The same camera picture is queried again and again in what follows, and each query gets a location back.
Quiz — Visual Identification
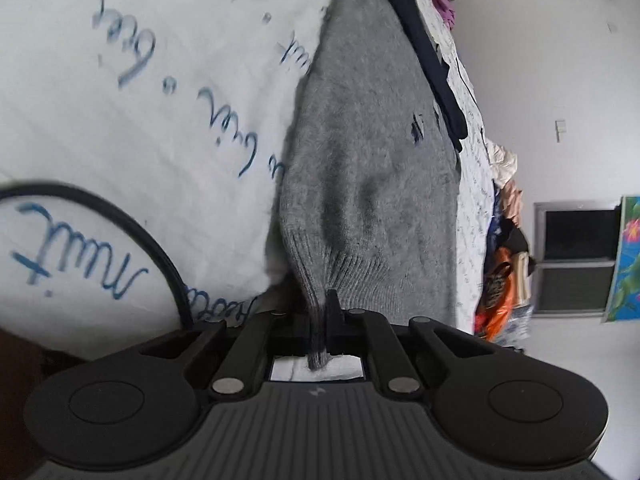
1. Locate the blue cloth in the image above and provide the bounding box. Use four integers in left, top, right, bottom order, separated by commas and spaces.
487, 195, 507, 247

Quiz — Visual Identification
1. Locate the grey sweater with navy sleeves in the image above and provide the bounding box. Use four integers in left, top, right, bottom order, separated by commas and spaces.
270, 0, 469, 372

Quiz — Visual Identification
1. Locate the white quilt with script print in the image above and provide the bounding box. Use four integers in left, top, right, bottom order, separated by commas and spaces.
0, 0, 501, 382

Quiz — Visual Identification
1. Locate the pink cloth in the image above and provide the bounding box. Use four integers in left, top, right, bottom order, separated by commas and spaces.
499, 182, 525, 224

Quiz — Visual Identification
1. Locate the cream jacket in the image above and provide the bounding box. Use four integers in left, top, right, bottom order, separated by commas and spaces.
486, 138, 520, 186

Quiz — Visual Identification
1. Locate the thick black cable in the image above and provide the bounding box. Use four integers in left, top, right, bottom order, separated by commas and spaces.
0, 182, 197, 332

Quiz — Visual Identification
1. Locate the floral wall poster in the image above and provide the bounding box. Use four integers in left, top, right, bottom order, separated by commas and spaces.
601, 194, 640, 324

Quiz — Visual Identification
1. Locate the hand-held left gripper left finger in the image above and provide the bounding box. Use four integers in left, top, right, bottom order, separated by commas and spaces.
134, 310, 311, 402

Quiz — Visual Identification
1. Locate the purple cloth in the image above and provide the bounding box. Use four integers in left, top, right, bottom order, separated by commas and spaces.
431, 0, 457, 28

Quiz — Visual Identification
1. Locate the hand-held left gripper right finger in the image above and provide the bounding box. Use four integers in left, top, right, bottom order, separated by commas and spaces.
324, 288, 506, 402

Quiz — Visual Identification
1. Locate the grey framed window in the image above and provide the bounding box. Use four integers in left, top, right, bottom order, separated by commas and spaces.
533, 199, 624, 317

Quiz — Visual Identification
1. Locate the black cloth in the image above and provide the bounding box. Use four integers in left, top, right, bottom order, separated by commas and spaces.
500, 227, 539, 277

